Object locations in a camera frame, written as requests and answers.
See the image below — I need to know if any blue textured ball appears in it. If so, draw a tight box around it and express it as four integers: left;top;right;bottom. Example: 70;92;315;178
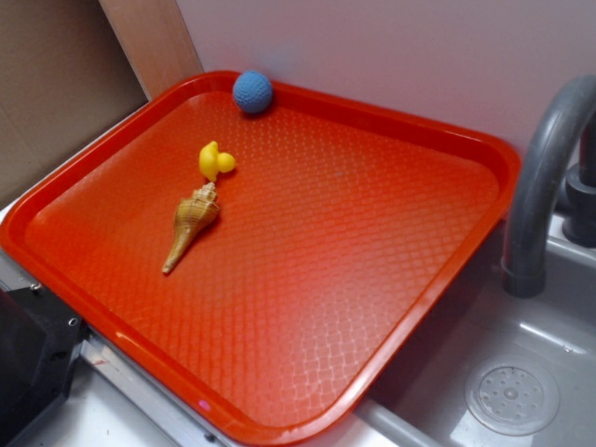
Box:
232;71;274;114

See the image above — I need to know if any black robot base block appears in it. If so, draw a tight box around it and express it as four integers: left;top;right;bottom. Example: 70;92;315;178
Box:
1;285;85;446

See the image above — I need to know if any red plastic tray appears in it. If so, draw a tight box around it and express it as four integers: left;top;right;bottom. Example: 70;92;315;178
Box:
1;72;521;446

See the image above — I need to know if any tan spiral seashell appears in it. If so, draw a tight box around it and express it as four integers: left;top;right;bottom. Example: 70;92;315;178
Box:
162;182;221;275

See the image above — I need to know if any yellow rubber duck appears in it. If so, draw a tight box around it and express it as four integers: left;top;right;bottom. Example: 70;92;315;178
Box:
198;141;236;183

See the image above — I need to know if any grey toy sink basin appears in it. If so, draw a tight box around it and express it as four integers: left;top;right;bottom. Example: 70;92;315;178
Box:
357;229;595;446

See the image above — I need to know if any round sink drain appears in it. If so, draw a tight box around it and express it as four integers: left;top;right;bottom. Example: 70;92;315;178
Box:
464;356;560;437

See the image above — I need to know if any brown cardboard panel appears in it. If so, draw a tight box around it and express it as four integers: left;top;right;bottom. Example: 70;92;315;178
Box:
1;1;202;205

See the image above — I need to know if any grey curved faucet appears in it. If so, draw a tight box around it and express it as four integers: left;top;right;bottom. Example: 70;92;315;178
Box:
501;74;595;298

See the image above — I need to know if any dark grey faucet handle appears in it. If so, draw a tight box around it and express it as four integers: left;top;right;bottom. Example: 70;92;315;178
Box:
562;115;595;248

